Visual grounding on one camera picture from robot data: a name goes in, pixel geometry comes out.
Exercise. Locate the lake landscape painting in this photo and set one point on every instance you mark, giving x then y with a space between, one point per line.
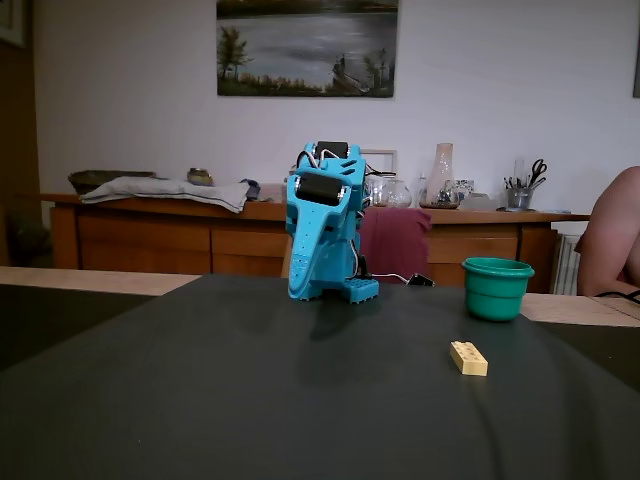
300 50

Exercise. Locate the dark table cloth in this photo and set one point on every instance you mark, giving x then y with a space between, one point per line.
250 390

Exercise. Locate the wooden sideboard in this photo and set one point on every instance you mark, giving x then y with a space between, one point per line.
150 240

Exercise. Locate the blue white mug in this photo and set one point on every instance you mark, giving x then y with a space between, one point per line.
465 189

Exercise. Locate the white picture frame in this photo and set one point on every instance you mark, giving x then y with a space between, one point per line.
389 160

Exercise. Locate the pink glass vase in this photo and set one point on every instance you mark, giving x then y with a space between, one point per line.
442 175

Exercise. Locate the cream lego brick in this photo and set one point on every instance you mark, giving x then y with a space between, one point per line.
469 359

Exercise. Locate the bare upper body person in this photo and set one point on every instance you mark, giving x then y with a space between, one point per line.
610 235

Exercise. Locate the small glass bottle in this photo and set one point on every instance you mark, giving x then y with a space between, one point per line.
421 187

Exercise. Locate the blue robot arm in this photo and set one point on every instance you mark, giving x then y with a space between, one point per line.
361 294

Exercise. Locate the dark shallow bowl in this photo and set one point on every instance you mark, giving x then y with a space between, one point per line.
95 177

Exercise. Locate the small ceramic jar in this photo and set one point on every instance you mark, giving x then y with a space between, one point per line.
200 176

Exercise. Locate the green plastic cup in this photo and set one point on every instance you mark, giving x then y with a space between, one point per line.
495 295

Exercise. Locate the wooden chair frame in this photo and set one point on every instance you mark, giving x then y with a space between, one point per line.
286 260

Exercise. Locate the white radiator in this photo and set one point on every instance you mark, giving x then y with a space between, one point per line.
566 267

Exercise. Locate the round glass bowl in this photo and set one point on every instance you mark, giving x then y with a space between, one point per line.
398 195

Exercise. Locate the folded grey towel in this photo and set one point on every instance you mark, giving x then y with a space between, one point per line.
165 192

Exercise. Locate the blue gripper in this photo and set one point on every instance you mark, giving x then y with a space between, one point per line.
320 194

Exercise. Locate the metal pen cup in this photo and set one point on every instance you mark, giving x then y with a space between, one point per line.
520 199

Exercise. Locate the dark red cloth chair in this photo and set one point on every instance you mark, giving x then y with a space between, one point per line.
395 245

